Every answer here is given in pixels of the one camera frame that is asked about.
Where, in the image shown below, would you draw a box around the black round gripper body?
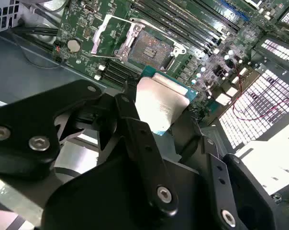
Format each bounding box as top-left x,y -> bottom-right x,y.
40,153 -> 222,230

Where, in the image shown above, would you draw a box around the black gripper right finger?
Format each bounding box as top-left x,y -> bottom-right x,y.
170,111 -> 283,230

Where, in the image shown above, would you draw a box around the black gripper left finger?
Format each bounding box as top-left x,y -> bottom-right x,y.
0,80 -> 179,216

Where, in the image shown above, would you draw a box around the silver CPU green edge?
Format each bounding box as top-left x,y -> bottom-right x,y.
134,65 -> 198,136

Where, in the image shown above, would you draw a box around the metal socket cover frame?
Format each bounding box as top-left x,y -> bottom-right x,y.
90,13 -> 145,60

